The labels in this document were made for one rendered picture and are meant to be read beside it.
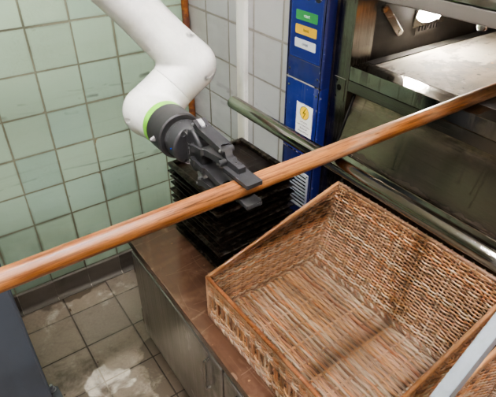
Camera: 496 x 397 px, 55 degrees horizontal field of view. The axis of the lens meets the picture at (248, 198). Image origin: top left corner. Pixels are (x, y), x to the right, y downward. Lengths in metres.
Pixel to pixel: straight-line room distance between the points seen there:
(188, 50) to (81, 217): 1.33
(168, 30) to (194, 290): 0.78
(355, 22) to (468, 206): 0.53
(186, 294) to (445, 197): 0.76
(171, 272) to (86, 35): 0.92
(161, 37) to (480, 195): 0.77
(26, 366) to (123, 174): 0.92
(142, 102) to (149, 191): 1.30
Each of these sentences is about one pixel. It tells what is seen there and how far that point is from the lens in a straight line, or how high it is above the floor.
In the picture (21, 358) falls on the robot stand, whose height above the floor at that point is 0.46.
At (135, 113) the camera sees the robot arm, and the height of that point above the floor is 1.21.
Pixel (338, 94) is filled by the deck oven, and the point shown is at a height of 1.09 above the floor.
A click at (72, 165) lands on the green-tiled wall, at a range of 2.05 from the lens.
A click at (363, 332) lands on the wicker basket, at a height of 0.59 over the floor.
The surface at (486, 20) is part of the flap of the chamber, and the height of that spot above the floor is 1.41.
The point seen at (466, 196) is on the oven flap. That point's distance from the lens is 1.20.
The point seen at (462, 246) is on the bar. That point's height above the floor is 1.16.
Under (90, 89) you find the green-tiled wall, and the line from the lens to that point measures 1.96.
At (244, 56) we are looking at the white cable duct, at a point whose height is 1.08.
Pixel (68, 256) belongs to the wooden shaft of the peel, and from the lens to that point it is 0.66.
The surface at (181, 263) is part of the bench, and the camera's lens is 1.54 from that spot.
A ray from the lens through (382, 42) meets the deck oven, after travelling 1.41.
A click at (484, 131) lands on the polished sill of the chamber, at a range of 1.14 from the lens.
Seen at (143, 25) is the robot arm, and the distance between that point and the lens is 0.98.
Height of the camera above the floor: 1.61
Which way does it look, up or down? 35 degrees down
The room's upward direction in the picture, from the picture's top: straight up
